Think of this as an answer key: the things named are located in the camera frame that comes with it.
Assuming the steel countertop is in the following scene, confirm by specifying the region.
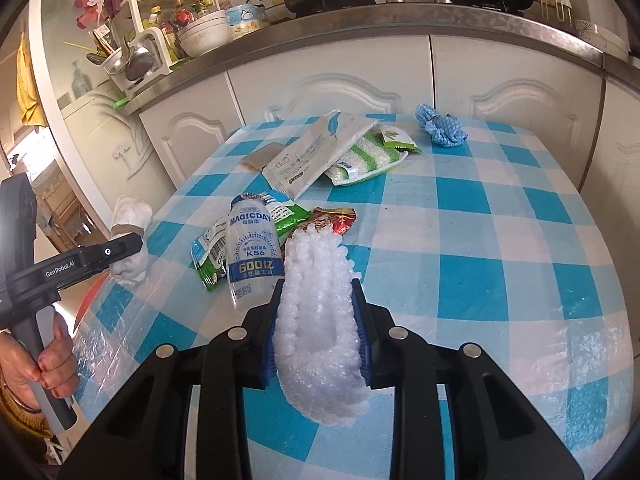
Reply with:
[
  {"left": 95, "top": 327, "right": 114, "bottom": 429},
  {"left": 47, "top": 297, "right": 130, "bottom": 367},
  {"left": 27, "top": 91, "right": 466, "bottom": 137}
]
[{"left": 120, "top": 9, "right": 640, "bottom": 111}]

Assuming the white dish rack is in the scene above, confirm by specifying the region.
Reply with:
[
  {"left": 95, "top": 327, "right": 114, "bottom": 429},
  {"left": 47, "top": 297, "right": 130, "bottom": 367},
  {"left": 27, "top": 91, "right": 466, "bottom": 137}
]
[{"left": 102, "top": 0, "right": 221, "bottom": 101}]

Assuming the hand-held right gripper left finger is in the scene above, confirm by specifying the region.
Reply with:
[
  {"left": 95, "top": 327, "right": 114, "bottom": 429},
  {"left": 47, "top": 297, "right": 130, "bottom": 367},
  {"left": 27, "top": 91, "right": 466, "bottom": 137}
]
[{"left": 57, "top": 280, "right": 286, "bottom": 480}]

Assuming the panda print mug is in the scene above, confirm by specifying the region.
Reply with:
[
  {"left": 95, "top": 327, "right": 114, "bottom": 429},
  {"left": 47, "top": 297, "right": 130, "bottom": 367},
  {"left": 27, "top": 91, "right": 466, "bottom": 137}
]
[{"left": 225, "top": 2, "right": 266, "bottom": 42}]

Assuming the white plastic bottle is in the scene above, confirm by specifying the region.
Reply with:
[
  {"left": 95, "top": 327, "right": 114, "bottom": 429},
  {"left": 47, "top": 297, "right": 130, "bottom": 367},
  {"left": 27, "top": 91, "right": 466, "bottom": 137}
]
[{"left": 226, "top": 192, "right": 287, "bottom": 308}]

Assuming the green striped sponge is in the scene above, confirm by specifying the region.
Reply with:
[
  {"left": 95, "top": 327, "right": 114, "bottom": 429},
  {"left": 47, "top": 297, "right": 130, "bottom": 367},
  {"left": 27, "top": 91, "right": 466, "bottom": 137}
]
[{"left": 324, "top": 130, "right": 408, "bottom": 187}]

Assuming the blue checked tablecloth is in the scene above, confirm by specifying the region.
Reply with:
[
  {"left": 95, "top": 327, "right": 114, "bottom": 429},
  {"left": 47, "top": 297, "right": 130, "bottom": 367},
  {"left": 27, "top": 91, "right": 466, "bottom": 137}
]
[{"left": 75, "top": 112, "right": 633, "bottom": 480}]

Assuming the white pouch packet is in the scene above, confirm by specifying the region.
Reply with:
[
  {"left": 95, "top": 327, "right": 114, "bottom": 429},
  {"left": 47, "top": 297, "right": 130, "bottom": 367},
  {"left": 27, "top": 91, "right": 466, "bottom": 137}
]
[{"left": 262, "top": 111, "right": 373, "bottom": 200}]

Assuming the narrow white cabinet door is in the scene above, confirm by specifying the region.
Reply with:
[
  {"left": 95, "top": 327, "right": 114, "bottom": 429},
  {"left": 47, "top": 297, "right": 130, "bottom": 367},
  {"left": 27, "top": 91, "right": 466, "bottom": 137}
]
[{"left": 137, "top": 72, "right": 247, "bottom": 190}]

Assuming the white plastic holder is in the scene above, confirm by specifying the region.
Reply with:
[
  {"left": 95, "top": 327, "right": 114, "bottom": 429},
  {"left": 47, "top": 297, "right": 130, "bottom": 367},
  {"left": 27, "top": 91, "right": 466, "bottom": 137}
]
[{"left": 540, "top": 0, "right": 574, "bottom": 24}]

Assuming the stack of white bowls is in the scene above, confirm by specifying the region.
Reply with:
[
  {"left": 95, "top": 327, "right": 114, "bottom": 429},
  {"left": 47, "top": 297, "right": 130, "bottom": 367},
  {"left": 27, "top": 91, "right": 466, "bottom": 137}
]
[{"left": 177, "top": 9, "right": 231, "bottom": 58}]

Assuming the metal ladle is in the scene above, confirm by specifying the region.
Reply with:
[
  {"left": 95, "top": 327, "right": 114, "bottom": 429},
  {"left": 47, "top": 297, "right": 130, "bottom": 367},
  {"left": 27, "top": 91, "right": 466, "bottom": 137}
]
[{"left": 125, "top": 45, "right": 153, "bottom": 82}]

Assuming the white crumpled plastic bag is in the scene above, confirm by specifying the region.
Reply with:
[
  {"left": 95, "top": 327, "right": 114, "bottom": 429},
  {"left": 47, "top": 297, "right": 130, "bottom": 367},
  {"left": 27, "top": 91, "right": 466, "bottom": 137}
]
[{"left": 109, "top": 195, "right": 153, "bottom": 283}]

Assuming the brown cardboard piece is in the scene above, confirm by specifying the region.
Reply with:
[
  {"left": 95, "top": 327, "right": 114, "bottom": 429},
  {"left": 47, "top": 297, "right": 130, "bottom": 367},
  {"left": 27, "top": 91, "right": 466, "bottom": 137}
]
[{"left": 241, "top": 141, "right": 286, "bottom": 171}]

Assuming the gas stove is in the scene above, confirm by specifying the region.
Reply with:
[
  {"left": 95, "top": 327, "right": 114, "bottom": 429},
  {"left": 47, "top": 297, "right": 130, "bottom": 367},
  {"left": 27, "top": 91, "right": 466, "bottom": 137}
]
[{"left": 280, "top": 0, "right": 551, "bottom": 22}]

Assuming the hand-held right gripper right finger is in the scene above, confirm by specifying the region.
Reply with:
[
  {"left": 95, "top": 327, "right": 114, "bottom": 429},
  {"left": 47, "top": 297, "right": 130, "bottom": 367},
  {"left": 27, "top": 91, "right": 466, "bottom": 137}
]
[{"left": 350, "top": 280, "right": 586, "bottom": 480}]

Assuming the red foil wrapper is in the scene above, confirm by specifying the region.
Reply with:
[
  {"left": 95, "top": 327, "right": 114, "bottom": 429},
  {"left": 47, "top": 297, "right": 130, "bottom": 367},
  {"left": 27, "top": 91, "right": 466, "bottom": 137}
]
[{"left": 300, "top": 207, "right": 358, "bottom": 241}]

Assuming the white bubble wrap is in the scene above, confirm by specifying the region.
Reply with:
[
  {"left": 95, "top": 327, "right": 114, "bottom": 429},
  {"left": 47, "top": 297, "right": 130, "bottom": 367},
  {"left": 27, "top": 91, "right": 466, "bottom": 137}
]
[{"left": 274, "top": 224, "right": 372, "bottom": 428}]

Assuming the yellow hanging cloth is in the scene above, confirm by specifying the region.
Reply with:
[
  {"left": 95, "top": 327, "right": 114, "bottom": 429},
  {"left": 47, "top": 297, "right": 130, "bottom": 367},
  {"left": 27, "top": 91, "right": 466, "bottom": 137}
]
[{"left": 15, "top": 35, "right": 46, "bottom": 128}]

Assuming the green white snack wrapper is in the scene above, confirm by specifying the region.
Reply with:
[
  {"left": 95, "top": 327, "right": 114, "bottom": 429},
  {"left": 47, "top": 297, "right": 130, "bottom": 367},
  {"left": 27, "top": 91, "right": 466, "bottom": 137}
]
[{"left": 191, "top": 201, "right": 311, "bottom": 292}]

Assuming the blue checked cloth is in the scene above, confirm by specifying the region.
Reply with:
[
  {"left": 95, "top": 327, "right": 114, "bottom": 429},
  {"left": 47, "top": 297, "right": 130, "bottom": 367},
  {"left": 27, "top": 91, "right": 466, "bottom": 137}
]
[{"left": 415, "top": 104, "right": 468, "bottom": 148}]

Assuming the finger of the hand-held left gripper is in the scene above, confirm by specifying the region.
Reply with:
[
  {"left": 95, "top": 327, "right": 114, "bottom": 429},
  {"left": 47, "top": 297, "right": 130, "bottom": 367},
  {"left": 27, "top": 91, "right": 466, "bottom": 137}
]
[{"left": 79, "top": 232, "right": 144, "bottom": 274}]

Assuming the patterned white bowl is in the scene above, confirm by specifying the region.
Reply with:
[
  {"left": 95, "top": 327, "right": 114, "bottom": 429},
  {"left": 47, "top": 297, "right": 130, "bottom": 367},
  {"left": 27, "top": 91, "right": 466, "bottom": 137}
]
[{"left": 575, "top": 19, "right": 631, "bottom": 58}]

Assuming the person's left hand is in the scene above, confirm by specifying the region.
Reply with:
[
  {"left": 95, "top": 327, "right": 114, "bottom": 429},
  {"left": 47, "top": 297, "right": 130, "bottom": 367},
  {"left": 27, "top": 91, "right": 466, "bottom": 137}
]
[{"left": 0, "top": 312, "right": 77, "bottom": 413}]

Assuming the small green snack packet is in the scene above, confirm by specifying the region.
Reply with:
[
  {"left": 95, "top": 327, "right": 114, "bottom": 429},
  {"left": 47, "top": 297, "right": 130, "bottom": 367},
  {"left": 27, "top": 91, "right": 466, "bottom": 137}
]
[{"left": 372, "top": 125, "right": 422, "bottom": 153}]

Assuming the person's left forearm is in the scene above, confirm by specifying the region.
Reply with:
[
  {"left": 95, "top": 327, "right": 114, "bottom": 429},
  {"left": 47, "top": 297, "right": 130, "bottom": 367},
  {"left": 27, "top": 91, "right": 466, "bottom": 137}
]
[{"left": 0, "top": 385, "right": 55, "bottom": 442}]

